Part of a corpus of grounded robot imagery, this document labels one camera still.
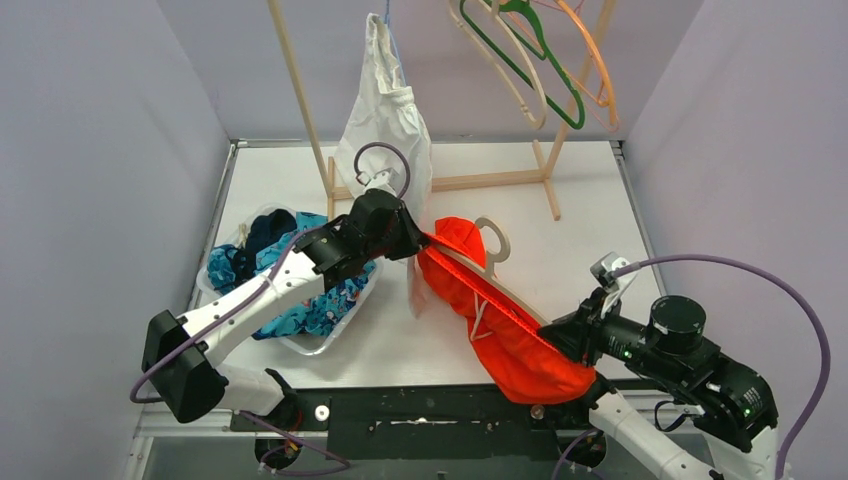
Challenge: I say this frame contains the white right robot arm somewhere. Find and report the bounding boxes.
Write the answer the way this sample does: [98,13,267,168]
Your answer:
[538,291,780,479]

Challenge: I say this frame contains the orange mesh shorts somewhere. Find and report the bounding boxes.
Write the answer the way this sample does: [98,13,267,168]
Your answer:
[417,216,597,405]

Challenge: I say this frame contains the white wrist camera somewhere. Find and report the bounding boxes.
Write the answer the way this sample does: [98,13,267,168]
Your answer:
[357,168,404,197]
[589,252,641,318]

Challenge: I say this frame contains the orange wooden hanger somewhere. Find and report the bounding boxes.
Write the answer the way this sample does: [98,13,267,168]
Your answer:
[500,1,620,133]

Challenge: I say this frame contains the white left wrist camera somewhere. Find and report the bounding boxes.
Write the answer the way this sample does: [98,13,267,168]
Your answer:
[357,168,404,197]

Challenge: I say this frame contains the white plastic basket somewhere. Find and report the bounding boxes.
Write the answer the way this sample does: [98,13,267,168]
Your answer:
[196,203,382,356]

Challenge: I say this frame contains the teal shark print shorts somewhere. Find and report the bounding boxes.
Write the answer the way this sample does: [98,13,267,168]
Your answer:
[206,210,377,340]

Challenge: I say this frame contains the white garment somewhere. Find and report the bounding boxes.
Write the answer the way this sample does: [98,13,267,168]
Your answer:
[333,11,434,319]

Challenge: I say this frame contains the light blue wire hanger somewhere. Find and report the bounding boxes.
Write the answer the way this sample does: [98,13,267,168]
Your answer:
[383,0,407,84]

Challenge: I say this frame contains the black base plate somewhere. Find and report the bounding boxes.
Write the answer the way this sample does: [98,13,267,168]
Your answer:
[229,385,616,479]

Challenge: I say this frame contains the wooden clothes rack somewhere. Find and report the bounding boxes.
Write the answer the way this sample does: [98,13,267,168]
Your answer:
[267,0,577,221]

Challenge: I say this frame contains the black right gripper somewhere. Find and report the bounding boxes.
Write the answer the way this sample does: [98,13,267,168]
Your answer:
[538,286,687,381]

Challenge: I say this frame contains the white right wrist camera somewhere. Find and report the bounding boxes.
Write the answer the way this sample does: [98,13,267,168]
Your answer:
[589,252,641,318]

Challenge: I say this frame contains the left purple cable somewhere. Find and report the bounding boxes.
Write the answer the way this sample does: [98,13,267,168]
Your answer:
[129,141,412,480]

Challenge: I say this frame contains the navy blue shorts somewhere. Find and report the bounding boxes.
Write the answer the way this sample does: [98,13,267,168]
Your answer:
[228,209,297,286]

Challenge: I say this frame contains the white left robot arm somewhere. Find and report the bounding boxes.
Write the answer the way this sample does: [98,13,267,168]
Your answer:
[130,189,429,427]

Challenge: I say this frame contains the green hanger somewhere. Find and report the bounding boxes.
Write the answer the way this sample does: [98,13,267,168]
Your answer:
[458,0,588,131]

